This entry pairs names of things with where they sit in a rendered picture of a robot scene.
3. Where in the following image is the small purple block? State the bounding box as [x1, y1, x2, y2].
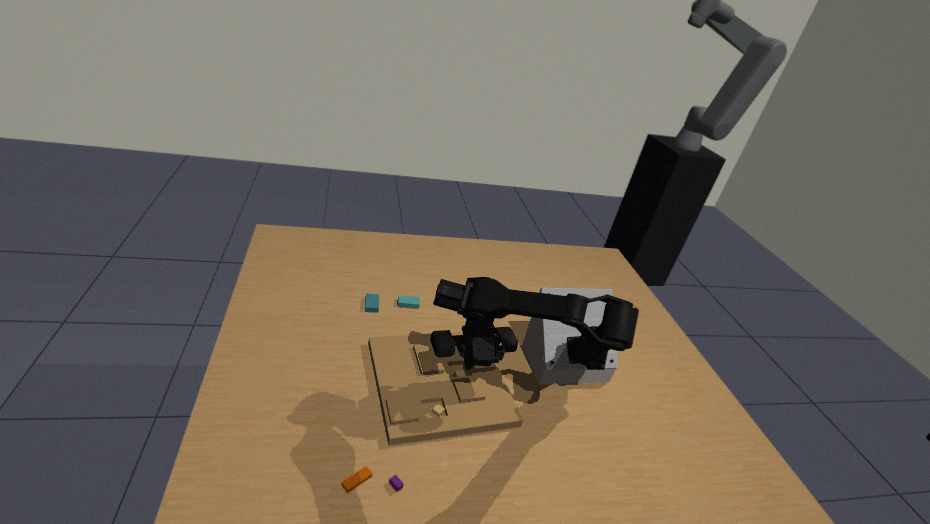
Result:
[389, 474, 404, 492]

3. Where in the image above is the teal rectangular block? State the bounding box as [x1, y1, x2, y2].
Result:
[365, 293, 379, 313]
[398, 295, 420, 309]

